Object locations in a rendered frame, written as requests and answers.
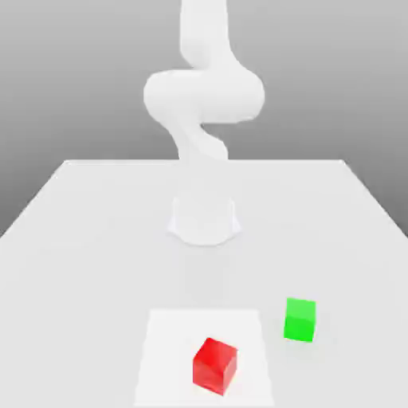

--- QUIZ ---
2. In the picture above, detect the small green cube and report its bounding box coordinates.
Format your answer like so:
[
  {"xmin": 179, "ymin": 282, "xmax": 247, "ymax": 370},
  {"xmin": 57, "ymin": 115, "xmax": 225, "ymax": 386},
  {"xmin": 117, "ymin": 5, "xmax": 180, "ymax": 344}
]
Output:
[{"xmin": 282, "ymin": 296, "xmax": 317, "ymax": 343}]

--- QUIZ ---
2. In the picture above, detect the small red cube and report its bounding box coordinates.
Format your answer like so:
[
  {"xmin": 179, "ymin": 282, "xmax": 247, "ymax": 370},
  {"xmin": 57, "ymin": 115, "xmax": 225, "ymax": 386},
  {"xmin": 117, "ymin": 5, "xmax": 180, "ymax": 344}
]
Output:
[{"xmin": 191, "ymin": 336, "xmax": 239, "ymax": 397}]

